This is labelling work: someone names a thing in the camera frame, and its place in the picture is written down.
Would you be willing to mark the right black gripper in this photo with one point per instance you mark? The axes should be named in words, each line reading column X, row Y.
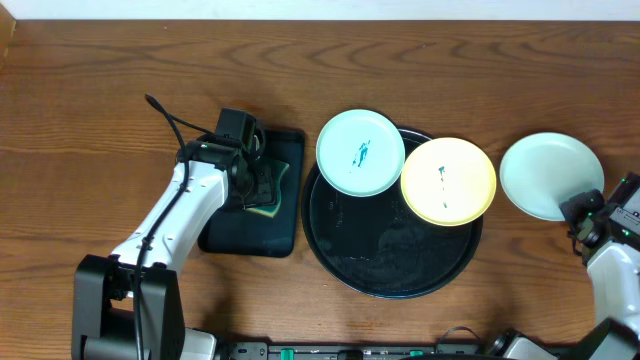
column 573, row 204

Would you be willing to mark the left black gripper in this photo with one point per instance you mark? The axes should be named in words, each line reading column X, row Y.
column 263, row 185

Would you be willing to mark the green scouring sponge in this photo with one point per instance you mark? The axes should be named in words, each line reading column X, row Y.
column 278, row 169

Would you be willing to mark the light blue plate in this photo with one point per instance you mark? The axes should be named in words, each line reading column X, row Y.
column 541, row 171
column 360, row 153

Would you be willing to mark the yellow plate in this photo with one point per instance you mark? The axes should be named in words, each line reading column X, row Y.
column 448, row 181

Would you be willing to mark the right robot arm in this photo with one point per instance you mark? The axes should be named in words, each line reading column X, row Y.
column 608, row 231

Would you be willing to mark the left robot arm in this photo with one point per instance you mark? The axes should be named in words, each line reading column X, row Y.
column 128, row 305

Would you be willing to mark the black rectangular tray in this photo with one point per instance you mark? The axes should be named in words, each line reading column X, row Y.
column 244, row 232

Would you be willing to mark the black round tray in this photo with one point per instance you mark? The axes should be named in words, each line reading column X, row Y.
column 378, row 246

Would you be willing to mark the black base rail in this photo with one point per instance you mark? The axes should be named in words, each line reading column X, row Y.
column 264, row 351

